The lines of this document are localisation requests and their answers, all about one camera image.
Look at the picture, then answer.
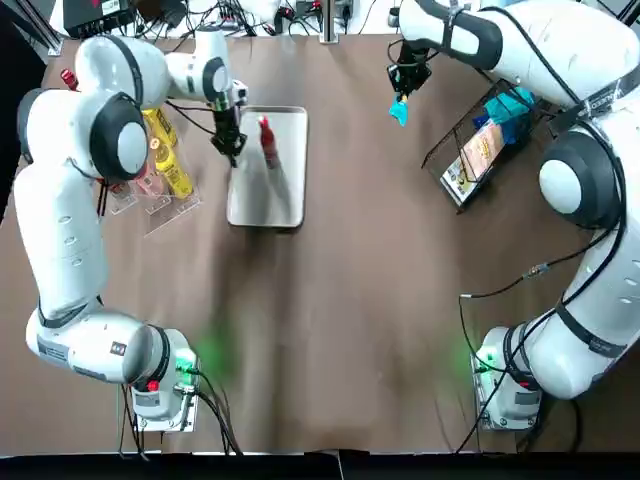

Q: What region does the aluminium frame post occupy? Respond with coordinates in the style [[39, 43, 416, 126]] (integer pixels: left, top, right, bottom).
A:
[[29, 9, 64, 56]]

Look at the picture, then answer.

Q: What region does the white rectangular tray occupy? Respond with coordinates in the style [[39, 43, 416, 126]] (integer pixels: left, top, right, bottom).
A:
[[226, 104, 309, 230]]

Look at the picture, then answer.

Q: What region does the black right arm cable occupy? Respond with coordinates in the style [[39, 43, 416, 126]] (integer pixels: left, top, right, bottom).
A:
[[457, 249, 594, 371]]

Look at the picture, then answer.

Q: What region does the beige snack box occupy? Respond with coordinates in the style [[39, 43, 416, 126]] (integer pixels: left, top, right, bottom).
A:
[[457, 121, 507, 182]]

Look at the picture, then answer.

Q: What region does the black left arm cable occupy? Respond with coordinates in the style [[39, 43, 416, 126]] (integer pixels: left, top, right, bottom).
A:
[[192, 369, 245, 456]]

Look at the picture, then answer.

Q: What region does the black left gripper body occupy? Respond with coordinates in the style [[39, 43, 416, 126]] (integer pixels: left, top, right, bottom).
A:
[[210, 102, 243, 147]]

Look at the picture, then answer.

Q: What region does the white yellow snack packet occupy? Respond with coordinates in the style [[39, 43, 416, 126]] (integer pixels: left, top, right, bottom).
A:
[[439, 158, 482, 205]]

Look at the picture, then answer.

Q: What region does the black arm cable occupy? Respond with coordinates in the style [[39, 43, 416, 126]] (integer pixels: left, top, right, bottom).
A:
[[457, 249, 594, 371], [192, 369, 245, 456]]

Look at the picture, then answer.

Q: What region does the white desk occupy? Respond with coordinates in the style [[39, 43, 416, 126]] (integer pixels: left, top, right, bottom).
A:
[[49, 0, 401, 39]]

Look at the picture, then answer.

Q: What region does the teal chips packet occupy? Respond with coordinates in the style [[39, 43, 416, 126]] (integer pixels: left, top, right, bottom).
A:
[[388, 94, 412, 127], [482, 88, 537, 144]]

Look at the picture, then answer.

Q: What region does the black box red logo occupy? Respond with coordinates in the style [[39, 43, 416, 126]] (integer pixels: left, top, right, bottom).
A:
[[63, 0, 137, 39]]

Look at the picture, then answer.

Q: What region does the black wire basket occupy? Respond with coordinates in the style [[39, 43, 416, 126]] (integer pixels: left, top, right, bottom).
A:
[[421, 79, 559, 215]]

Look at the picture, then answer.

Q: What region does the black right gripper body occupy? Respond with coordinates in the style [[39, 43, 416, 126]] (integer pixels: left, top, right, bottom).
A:
[[387, 43, 433, 95]]

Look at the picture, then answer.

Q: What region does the clear acrylic stepped shelf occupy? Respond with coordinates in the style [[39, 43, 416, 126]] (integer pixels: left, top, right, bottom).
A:
[[102, 99, 202, 239]]

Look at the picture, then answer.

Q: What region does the aluminium camera post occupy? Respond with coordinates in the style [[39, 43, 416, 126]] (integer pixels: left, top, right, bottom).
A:
[[321, 0, 342, 45]]

